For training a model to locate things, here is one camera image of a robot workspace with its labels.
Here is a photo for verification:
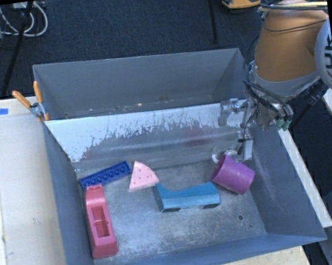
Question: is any grey metal bin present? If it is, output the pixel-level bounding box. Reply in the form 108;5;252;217
31;27;332;265

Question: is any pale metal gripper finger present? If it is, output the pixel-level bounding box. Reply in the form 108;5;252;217
209;129;257;166
214;96;251;127

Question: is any blue studded flat block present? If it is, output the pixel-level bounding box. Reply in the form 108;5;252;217
76;159;134;191

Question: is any blue toy car block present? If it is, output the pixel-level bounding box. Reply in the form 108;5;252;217
152;173;223;217

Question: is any pink dotted wedge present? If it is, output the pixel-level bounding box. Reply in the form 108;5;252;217
124;157;161;193

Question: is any pale flat board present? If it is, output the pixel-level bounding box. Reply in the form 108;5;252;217
0;109;66;265

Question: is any red hollow toy block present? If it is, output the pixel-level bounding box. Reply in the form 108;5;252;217
82;181;121;260

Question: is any purple cup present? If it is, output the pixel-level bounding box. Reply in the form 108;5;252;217
207;150;259;199

